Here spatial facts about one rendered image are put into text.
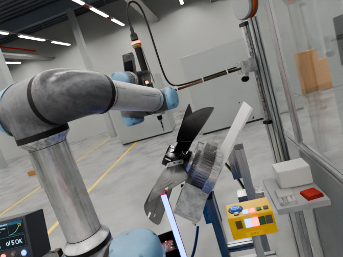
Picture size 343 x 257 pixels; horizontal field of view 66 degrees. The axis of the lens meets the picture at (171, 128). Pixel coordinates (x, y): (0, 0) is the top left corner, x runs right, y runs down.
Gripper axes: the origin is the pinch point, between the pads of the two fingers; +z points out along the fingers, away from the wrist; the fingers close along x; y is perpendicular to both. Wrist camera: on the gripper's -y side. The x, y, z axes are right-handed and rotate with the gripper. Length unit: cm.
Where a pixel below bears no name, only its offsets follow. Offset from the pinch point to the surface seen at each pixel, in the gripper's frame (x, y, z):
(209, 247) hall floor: -12, 166, 102
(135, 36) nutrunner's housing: 2.0, -17.4, 5.0
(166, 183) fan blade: -1, 49, -12
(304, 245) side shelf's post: 55, 114, 16
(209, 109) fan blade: 25.8, 25.9, 9.2
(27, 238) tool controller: -57, 50, -35
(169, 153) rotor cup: -0.5, 42.9, 10.8
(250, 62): 55, 10, 40
